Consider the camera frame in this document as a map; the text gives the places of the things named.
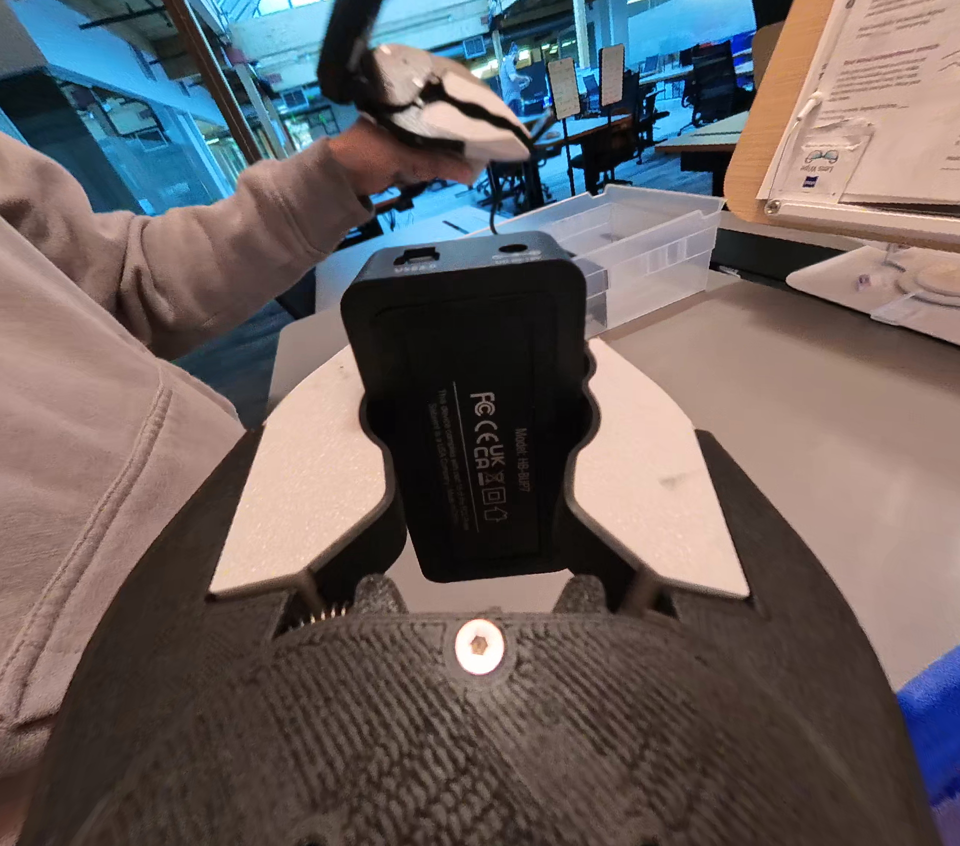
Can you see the person's grey hoodie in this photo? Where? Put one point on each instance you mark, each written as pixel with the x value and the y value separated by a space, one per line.
pixel 75 486

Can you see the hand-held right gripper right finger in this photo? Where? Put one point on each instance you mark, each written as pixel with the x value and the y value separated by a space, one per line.
pixel 660 486

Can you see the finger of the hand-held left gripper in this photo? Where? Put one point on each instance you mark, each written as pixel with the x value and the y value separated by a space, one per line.
pixel 480 100
pixel 480 137

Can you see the black usb hub box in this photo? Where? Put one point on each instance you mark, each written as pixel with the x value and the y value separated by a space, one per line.
pixel 465 373

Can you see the wooden clipboard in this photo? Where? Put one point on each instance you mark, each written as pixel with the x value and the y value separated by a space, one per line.
pixel 754 133

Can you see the wooden office desk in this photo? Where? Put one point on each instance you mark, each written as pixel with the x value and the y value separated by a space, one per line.
pixel 709 137

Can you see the brown board on stand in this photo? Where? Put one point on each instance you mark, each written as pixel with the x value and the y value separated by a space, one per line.
pixel 562 87
pixel 612 75

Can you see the white printed papers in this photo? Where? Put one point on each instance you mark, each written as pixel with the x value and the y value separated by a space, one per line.
pixel 900 73

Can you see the person's left hand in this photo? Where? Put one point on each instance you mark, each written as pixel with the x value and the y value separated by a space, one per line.
pixel 405 167

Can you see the person's left forearm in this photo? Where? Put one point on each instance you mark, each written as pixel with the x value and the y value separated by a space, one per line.
pixel 247 246

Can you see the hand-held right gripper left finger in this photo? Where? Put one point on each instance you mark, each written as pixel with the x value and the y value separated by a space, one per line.
pixel 300 486

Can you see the blue plastic bin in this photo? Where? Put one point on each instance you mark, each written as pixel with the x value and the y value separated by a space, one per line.
pixel 934 748

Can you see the white stand base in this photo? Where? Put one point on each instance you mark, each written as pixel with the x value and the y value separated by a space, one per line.
pixel 840 283

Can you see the clear plastic drawer tray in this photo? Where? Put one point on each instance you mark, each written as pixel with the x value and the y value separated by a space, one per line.
pixel 645 246

